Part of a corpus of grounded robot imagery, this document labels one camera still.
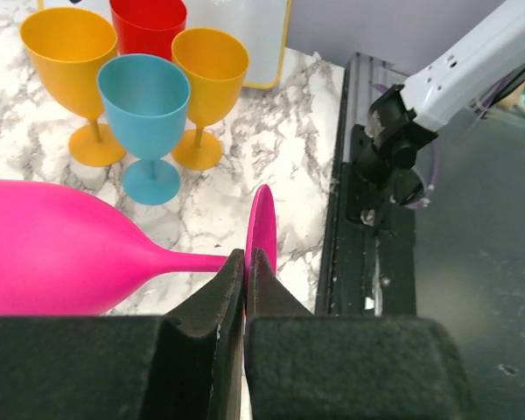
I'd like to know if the blue wine glass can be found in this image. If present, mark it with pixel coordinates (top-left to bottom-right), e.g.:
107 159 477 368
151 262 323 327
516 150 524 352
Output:
97 53 191 206

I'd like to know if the pink wine glass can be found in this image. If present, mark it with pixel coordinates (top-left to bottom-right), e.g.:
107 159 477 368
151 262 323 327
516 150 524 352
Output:
0 178 278 317

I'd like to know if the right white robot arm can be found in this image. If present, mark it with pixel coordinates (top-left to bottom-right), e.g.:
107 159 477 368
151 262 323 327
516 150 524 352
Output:
353 1 525 211

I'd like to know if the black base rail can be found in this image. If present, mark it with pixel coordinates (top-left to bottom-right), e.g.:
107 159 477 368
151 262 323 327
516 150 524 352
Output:
315 52 417 316

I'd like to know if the red wine glass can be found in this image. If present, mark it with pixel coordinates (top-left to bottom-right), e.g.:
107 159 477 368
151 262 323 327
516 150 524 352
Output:
109 0 187 60

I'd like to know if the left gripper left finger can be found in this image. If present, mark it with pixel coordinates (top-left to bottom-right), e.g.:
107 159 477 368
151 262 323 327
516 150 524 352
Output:
0 249 244 419

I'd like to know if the yellow wine glass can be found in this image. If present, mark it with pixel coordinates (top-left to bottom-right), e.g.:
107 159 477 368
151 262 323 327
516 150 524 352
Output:
20 7 126 167

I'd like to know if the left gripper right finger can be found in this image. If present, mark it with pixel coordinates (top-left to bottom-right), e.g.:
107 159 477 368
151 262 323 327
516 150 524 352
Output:
246 249 480 419

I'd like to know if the orange wine glass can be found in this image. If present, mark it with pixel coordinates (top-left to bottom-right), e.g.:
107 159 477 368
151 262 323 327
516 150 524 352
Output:
171 27 249 171

